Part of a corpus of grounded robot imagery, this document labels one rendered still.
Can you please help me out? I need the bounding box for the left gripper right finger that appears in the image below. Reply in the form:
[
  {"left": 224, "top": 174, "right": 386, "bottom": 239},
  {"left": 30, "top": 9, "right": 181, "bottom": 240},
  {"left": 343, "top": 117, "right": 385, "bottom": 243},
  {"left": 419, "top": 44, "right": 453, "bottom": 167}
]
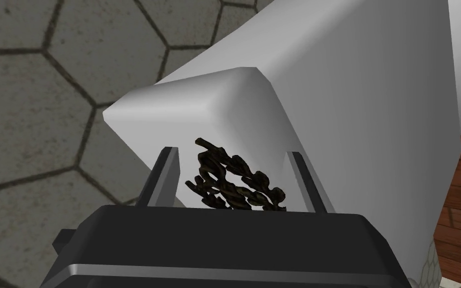
[{"left": 286, "top": 150, "right": 329, "bottom": 214}]

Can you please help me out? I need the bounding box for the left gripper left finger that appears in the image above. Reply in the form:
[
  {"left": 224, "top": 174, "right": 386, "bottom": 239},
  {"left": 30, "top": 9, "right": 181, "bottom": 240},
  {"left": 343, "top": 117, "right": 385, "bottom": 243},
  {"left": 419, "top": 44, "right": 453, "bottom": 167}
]
[{"left": 134, "top": 146, "right": 181, "bottom": 208}]

